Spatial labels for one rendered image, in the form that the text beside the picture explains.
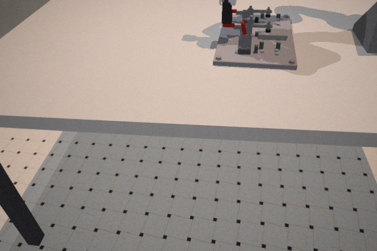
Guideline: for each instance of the toggle clamp with red handle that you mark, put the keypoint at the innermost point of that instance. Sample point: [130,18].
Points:
[244,46]
[250,11]

